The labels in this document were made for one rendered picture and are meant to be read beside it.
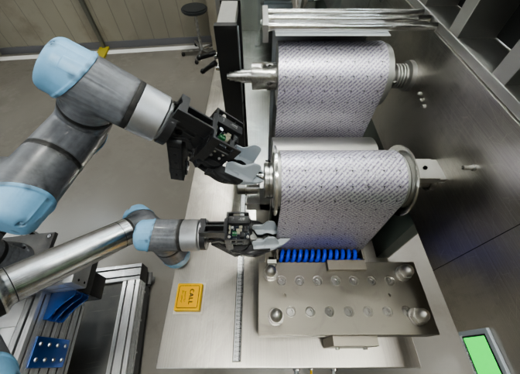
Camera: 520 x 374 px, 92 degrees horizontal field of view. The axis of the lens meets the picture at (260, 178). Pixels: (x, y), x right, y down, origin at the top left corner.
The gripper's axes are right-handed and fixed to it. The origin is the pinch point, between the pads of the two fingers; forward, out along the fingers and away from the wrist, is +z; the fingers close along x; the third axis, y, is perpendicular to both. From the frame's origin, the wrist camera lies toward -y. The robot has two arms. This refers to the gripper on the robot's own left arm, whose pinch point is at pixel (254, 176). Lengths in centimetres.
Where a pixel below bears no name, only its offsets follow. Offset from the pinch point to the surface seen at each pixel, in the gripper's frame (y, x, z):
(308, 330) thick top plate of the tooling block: -11.0, -24.6, 24.4
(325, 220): 3.5, -5.7, 16.7
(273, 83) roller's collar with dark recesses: 7.8, 22.3, -1.0
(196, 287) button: -37.4, -13.2, 9.3
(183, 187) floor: -137, 85, 35
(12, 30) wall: -272, 302, -169
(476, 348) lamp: 16.5, -28.6, 33.6
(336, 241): -2.3, -5.8, 28.3
